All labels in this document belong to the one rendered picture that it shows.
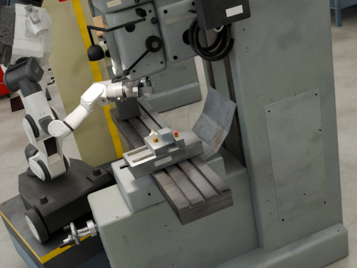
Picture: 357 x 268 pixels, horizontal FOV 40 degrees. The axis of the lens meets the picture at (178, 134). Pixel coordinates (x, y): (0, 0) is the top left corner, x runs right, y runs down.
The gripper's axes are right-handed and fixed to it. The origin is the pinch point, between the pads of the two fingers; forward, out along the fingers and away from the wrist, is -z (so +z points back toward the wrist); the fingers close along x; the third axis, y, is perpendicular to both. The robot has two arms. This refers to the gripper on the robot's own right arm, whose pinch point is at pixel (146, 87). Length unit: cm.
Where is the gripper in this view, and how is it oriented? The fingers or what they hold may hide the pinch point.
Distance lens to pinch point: 230.8
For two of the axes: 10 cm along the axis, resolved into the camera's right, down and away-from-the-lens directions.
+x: 0.7, -4.6, 8.8
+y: 1.9, 8.8, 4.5
